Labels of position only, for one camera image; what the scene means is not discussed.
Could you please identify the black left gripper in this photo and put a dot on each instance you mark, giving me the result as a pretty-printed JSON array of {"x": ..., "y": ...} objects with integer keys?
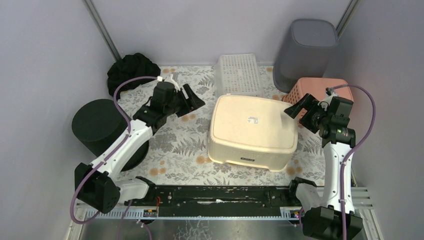
[{"x": 182, "y": 103}]

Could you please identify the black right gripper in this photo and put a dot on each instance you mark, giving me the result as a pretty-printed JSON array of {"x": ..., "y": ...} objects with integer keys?
[{"x": 306, "y": 101}]

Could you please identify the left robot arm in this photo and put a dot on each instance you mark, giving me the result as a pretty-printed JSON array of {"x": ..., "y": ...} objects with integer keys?
[{"x": 96, "y": 183}]

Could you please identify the pink plastic basket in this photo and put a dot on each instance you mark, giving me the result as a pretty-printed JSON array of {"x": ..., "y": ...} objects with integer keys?
[{"x": 316, "y": 86}]

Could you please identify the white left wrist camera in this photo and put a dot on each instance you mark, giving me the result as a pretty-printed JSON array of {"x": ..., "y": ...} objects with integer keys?
[{"x": 171, "y": 78}]

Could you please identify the grey mesh waste bin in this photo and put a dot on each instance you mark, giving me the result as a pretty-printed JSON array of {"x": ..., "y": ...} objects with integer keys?
[{"x": 305, "y": 51}]

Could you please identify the white perforated plastic basket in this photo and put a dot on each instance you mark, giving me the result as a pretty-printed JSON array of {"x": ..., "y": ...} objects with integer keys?
[{"x": 238, "y": 74}]

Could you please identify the cream plastic storage basket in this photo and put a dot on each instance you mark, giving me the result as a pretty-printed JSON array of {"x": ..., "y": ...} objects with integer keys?
[{"x": 252, "y": 131}]

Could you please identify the black cloth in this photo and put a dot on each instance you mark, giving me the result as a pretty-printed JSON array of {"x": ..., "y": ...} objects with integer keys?
[{"x": 131, "y": 66}]

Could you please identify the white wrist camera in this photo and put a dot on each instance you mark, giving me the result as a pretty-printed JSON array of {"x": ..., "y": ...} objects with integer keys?
[
  {"x": 171, "y": 78},
  {"x": 330, "y": 92}
]

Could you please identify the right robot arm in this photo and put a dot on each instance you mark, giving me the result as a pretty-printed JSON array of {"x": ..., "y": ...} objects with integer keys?
[{"x": 332, "y": 215}]

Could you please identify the large black round bin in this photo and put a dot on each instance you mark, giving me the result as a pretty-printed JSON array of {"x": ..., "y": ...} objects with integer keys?
[{"x": 97, "y": 125}]

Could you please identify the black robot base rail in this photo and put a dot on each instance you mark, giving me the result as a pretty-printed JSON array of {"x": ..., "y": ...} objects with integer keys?
[{"x": 186, "y": 201}]

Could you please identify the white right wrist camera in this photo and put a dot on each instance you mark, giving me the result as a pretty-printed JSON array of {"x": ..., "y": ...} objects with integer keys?
[{"x": 330, "y": 92}]

